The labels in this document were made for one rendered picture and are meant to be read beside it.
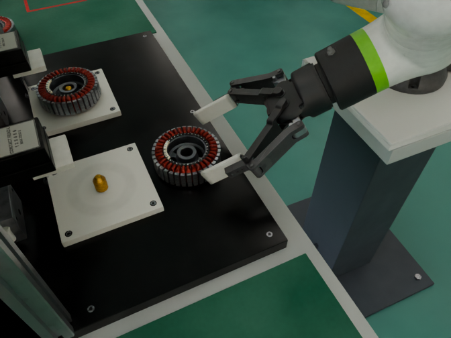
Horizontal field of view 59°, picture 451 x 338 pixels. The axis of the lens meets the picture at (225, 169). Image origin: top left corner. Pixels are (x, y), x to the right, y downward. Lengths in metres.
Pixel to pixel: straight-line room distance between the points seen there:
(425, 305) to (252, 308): 1.02
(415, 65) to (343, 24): 2.16
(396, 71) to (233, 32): 2.02
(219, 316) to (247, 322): 0.04
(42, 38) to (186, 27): 1.60
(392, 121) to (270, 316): 0.44
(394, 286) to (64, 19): 1.29
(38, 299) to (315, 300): 0.34
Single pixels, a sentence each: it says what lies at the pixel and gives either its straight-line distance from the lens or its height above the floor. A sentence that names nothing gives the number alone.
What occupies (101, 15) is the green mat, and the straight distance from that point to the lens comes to 1.16.
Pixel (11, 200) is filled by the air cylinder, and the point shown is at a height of 0.82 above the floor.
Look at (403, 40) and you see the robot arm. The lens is 0.53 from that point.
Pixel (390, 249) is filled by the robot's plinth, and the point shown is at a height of 0.02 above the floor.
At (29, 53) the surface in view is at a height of 0.88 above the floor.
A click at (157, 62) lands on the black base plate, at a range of 0.90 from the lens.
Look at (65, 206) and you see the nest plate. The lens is 0.64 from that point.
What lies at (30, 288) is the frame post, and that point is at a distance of 0.44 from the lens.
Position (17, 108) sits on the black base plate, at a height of 0.77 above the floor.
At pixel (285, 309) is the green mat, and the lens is 0.56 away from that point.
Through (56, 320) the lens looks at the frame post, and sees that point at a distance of 0.51.
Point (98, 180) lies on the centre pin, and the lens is 0.63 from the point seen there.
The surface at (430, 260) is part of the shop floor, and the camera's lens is 1.61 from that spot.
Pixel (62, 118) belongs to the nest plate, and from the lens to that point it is 0.79.
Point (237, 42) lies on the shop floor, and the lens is 2.45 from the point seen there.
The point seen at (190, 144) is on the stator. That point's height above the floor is 0.79.
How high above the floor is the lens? 1.27
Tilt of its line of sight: 49 degrees down
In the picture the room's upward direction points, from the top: straight up
